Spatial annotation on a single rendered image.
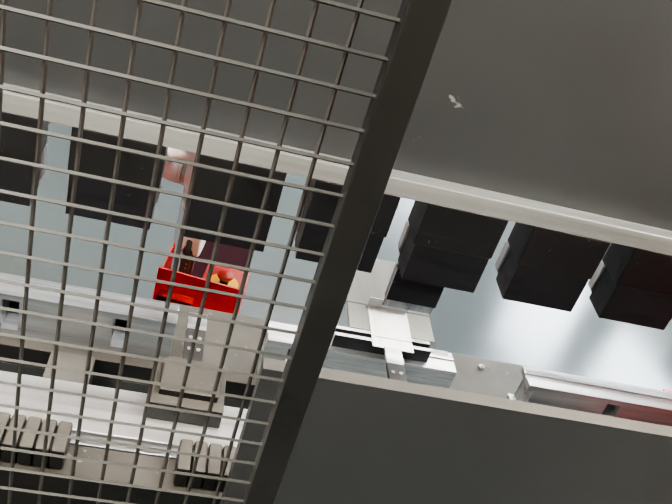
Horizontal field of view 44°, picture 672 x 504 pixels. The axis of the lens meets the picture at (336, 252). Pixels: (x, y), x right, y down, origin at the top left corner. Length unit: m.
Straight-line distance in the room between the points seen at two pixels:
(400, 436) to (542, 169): 0.43
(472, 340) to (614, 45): 2.45
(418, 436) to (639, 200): 0.49
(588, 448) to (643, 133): 0.44
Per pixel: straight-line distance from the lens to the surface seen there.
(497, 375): 1.90
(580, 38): 1.15
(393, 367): 1.58
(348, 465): 1.11
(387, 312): 1.72
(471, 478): 1.16
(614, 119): 1.22
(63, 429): 1.28
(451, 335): 3.47
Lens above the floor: 1.99
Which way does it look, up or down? 33 degrees down
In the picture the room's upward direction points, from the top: 18 degrees clockwise
